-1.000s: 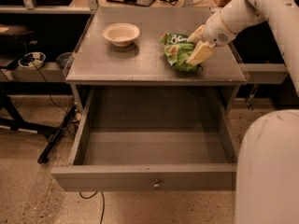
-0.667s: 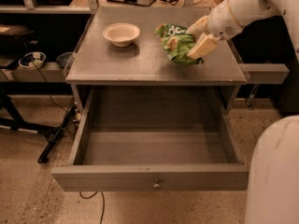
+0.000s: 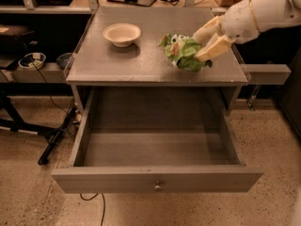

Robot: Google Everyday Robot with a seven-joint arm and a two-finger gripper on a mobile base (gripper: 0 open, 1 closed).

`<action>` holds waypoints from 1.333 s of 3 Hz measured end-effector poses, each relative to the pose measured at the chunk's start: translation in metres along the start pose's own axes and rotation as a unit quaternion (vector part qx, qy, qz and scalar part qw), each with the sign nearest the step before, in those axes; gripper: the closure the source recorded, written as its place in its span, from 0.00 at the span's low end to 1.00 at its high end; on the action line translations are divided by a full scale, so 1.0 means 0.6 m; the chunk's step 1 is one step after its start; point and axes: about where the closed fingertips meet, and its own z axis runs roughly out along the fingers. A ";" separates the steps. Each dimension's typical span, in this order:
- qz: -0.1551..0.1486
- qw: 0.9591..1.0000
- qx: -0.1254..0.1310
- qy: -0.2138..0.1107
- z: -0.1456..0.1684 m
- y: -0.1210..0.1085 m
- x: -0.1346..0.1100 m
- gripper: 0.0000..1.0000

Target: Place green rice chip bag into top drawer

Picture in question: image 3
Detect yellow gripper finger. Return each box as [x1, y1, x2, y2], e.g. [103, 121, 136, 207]
[195, 34, 233, 61]
[193, 16, 222, 45]

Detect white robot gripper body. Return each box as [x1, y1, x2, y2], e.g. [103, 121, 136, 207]
[221, 0, 260, 44]

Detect brass drawer knob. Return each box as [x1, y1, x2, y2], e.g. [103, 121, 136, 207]
[153, 180, 163, 192]

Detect open grey top drawer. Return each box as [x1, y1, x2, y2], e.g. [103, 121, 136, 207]
[52, 88, 262, 193]

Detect grey cabinet with top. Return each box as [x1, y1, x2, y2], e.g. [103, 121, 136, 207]
[63, 6, 252, 116]

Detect white paper bowl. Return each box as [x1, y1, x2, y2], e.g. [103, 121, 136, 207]
[103, 24, 141, 48]

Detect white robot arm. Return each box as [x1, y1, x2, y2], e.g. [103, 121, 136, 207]
[193, 0, 301, 61]

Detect black stand leg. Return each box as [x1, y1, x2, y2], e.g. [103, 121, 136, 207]
[38, 106, 76, 166]

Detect green rice chip bag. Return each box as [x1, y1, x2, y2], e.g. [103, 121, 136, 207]
[159, 33, 213, 73]

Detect dark small bowl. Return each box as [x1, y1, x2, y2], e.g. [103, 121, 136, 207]
[56, 53, 73, 69]

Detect black floor cable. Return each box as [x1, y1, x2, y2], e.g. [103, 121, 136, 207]
[31, 58, 107, 226]

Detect white bowl with cable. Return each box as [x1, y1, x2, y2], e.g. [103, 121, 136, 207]
[18, 52, 46, 70]

